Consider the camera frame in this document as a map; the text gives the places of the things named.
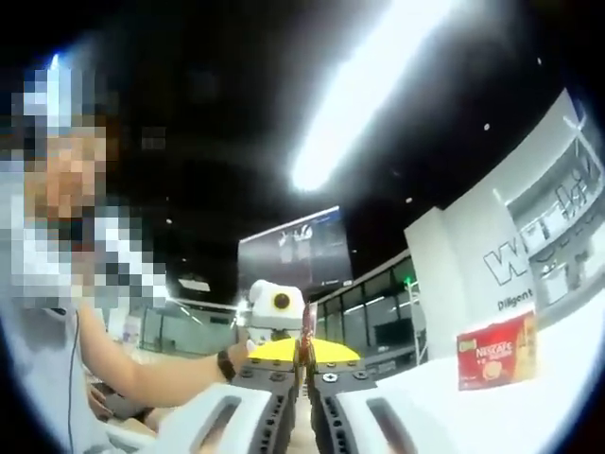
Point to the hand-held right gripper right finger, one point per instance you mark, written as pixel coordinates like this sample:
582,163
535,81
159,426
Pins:
340,388

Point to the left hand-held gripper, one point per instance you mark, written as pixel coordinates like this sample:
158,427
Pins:
276,307

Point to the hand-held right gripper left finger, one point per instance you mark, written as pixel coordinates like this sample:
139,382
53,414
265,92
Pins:
264,388

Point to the red coffee pouch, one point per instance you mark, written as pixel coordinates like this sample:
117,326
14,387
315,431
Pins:
309,326

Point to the red coffee box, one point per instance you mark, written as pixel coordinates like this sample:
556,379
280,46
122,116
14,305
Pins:
496,352

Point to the person's left hand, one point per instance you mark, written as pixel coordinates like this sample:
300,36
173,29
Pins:
238,354

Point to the large monitor screen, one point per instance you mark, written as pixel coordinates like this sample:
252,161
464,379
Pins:
298,250

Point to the white step ladder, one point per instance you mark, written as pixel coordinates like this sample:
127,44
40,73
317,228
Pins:
413,321

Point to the person in grey shirt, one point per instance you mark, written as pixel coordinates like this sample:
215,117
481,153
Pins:
42,378

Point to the ceiling light strip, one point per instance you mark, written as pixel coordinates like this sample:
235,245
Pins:
368,85

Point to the grey metal shelf rack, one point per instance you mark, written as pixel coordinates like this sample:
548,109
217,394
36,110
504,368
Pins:
562,213

